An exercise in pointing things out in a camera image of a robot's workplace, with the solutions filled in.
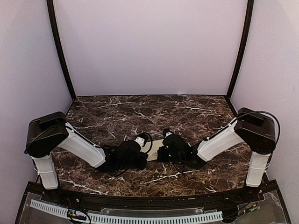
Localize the cream paper envelope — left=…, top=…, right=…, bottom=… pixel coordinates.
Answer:
left=141, top=139, right=163, bottom=161

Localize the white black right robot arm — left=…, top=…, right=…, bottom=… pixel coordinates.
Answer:
left=157, top=107, right=281, bottom=203

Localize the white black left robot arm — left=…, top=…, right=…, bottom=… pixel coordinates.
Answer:
left=24, top=112, right=153, bottom=203

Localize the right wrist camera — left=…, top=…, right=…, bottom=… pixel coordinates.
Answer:
left=163, top=128, right=173, bottom=139

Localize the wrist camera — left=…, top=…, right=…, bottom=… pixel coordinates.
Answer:
left=163, top=128, right=173, bottom=139
left=135, top=132, right=153, bottom=154

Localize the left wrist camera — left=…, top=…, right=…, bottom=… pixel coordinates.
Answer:
left=135, top=132, right=153, bottom=154

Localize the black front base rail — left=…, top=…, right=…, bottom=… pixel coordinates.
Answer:
left=23, top=181, right=281, bottom=212

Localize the white slotted cable duct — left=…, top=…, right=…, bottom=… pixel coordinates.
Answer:
left=29, top=199, right=223, bottom=224

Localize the black enclosure frame post right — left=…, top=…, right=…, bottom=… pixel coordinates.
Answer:
left=228, top=0, right=255, bottom=94

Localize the black enclosure frame post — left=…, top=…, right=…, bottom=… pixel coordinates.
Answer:
left=46, top=0, right=77, bottom=101
left=228, top=0, right=255, bottom=94

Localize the black enclosure frame post left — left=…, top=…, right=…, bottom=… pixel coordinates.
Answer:
left=46, top=0, right=77, bottom=101

